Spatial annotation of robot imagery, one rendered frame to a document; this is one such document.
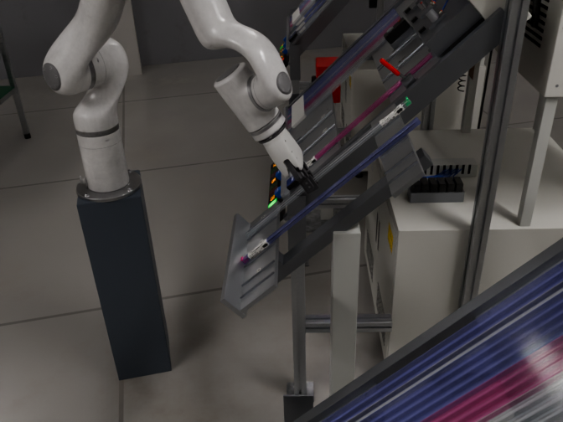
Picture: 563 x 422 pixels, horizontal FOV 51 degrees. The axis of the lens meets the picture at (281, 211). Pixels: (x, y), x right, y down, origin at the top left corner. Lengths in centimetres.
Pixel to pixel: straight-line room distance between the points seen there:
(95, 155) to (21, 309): 106
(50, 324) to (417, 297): 141
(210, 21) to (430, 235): 85
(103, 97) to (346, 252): 80
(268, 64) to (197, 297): 142
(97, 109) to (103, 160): 14
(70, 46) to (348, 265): 86
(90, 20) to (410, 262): 107
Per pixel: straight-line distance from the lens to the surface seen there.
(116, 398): 213
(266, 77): 121
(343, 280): 137
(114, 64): 168
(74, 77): 160
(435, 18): 156
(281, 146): 129
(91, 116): 169
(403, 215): 175
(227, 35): 124
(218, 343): 223
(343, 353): 152
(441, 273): 179
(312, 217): 289
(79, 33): 157
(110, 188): 177
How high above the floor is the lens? 152
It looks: 31 degrees down
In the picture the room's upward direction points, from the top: 2 degrees counter-clockwise
